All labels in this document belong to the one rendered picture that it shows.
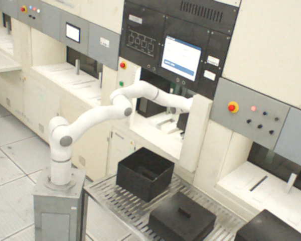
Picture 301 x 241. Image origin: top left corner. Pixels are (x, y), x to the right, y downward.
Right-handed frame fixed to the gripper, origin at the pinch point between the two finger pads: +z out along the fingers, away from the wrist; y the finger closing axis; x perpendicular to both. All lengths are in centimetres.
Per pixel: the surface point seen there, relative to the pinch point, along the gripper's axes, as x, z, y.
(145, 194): -39, -70, 23
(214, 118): 9.1, -30.3, 32.7
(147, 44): 36, -33, -32
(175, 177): -46, -36, 18
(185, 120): -15.6, -9.9, -3.3
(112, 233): -121, -56, -19
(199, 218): -35, -62, 59
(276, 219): -20, -42, 92
